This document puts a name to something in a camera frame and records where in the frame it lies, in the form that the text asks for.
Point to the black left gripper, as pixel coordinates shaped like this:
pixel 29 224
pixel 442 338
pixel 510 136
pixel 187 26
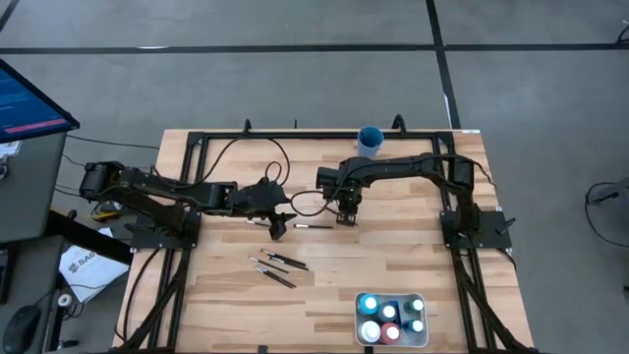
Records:
pixel 258 199

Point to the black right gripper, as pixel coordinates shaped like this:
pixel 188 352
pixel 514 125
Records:
pixel 350 196

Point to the teal paint bottle white cap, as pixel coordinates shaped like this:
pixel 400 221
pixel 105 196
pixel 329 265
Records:
pixel 367 304

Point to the large navy paint bottle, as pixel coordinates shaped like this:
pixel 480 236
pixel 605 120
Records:
pixel 388 312

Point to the green paint bottle white cap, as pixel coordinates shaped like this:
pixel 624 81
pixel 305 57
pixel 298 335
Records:
pixel 416 305

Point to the red paint bottle white cap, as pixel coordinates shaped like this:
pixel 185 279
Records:
pixel 391 334

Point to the blue paint bottle white cap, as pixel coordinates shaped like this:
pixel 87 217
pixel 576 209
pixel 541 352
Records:
pixel 416 325

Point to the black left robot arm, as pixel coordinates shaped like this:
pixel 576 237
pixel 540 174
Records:
pixel 162 189

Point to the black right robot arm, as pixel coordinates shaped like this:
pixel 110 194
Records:
pixel 403 164

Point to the blue plastic cup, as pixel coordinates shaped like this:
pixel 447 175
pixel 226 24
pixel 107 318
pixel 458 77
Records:
pixel 369 146

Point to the white plastic tray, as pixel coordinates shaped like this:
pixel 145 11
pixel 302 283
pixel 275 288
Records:
pixel 421 341

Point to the black metal beam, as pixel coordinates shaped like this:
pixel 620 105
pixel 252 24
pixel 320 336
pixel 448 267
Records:
pixel 88 238

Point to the white paper booklet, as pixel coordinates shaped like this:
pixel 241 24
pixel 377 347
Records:
pixel 93 275

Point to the white tape roll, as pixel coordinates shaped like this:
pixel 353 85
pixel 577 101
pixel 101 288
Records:
pixel 61 300

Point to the grey desk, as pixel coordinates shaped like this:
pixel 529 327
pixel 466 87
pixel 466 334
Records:
pixel 29 196

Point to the black computer mouse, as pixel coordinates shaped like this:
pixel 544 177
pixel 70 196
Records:
pixel 22 327

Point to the computer monitor blue screen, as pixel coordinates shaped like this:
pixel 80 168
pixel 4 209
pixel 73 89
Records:
pixel 24 108

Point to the black arch bracket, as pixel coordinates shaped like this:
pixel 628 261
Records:
pixel 247 129
pixel 399 118

